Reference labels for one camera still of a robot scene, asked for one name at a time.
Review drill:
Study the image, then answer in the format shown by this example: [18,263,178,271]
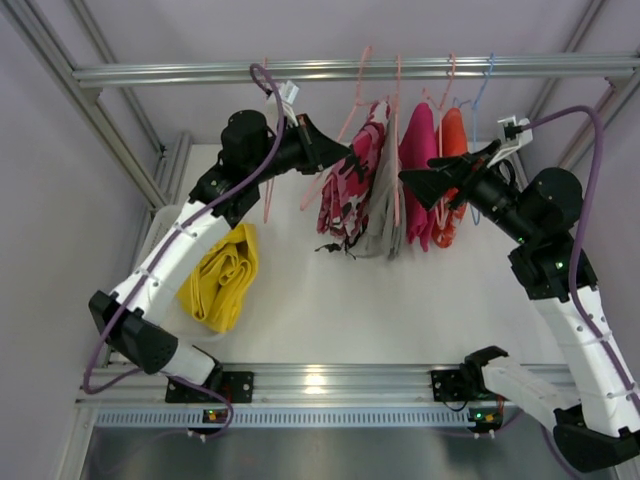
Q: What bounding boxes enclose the grey trousers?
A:
[354,115,406,260]

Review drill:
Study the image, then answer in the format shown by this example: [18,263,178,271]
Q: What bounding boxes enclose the aluminium frame post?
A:
[1,1,193,210]
[514,1,639,180]

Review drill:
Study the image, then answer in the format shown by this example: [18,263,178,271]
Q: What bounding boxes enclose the right aluminium frame post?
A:
[514,1,639,180]

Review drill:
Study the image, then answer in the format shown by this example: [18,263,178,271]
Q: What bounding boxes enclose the aluminium front rail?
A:
[74,363,616,407]

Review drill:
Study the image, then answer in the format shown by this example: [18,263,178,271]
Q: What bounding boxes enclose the magenta trousers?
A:
[399,102,438,252]

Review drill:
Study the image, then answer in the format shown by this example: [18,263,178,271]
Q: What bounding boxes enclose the blue wire hanger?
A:
[450,52,495,226]

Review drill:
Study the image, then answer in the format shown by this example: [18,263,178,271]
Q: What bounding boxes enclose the white plastic basket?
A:
[133,205,224,344]

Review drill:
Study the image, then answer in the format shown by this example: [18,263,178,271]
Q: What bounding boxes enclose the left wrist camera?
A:
[265,80,299,121]

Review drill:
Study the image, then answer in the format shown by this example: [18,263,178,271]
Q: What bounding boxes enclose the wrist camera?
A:
[265,80,299,121]
[488,115,533,167]

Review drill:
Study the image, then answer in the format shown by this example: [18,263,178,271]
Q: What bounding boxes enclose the slotted cable duct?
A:
[95,407,475,428]

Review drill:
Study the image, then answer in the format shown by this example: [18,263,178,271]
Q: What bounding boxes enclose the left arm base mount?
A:
[165,369,254,404]

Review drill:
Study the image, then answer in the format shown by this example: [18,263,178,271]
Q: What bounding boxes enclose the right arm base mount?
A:
[430,368,480,403]

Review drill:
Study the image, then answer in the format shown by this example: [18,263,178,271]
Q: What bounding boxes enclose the orange trousers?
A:
[431,107,468,249]

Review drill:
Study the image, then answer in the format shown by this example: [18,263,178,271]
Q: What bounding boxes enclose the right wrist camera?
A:
[488,115,533,167]

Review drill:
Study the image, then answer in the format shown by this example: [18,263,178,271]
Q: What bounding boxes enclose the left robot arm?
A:
[89,110,352,389]

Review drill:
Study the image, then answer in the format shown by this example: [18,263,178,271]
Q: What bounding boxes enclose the pink patterned trousers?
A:
[316,100,391,259]

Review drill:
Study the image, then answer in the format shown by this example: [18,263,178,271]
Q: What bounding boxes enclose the yellow trousers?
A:
[176,223,260,334]

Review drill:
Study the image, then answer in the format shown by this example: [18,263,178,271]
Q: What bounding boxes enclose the aluminium hanging rail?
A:
[73,52,639,88]

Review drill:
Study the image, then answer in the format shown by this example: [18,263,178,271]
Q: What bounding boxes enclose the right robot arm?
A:
[399,145,639,473]

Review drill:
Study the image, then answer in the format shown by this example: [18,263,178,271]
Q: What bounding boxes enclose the left aluminium frame post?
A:
[1,1,193,210]

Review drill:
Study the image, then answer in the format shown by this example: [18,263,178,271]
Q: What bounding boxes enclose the pink wire hanger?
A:
[262,57,281,224]

